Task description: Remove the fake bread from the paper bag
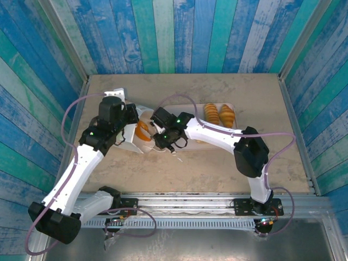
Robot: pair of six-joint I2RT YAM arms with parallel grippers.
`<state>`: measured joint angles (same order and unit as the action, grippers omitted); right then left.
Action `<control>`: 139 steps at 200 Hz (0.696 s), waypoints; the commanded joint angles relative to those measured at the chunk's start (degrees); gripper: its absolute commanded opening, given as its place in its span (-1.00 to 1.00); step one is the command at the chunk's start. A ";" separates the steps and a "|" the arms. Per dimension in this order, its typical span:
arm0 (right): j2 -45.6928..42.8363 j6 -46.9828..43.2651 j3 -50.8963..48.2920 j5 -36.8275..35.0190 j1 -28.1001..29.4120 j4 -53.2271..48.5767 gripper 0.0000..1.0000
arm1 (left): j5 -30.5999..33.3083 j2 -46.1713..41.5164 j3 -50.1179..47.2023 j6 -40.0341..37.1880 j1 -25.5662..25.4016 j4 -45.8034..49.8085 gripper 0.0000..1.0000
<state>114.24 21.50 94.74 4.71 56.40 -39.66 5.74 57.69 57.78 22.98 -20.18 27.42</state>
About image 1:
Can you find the white printed paper bag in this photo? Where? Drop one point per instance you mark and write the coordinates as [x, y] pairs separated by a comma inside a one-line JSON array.
[[146, 117]]

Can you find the small brown fake croissant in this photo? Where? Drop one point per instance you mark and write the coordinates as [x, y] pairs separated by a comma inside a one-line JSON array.
[[140, 130]]

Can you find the ridged golden fake bread roll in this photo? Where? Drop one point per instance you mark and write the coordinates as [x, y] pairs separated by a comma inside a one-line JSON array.
[[211, 114]]

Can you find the large golden fake croissant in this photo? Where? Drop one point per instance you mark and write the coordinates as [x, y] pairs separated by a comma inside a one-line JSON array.
[[227, 115]]

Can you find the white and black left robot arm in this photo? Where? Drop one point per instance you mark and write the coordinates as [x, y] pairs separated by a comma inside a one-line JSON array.
[[73, 174]]

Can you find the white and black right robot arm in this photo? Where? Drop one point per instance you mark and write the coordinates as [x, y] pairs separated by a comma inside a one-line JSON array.
[[212, 133]]

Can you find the pale rectangular tray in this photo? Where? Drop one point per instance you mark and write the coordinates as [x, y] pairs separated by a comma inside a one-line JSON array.
[[182, 108]]

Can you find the circuit board with LEDs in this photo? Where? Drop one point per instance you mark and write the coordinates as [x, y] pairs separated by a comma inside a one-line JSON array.
[[266, 221], [117, 219]]

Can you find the shiny steel panel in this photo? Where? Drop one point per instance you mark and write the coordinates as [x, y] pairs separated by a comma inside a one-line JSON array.
[[190, 244]]

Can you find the clear plastic scrap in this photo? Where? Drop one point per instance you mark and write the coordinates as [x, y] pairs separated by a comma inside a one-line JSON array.
[[108, 242]]

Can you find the aluminium side rail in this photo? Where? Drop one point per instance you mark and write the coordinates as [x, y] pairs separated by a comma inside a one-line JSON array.
[[84, 87], [292, 108]]

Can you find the aluminium mounting rail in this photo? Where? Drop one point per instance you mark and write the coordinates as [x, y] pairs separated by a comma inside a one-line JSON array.
[[185, 202]]

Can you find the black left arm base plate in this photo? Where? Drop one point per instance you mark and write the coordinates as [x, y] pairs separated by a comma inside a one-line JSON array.
[[131, 202]]

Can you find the aluminium corner post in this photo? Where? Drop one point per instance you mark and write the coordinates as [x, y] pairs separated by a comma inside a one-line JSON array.
[[301, 40], [66, 43]]

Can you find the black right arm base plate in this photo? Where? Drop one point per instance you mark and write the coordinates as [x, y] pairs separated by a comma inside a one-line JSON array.
[[242, 206]]

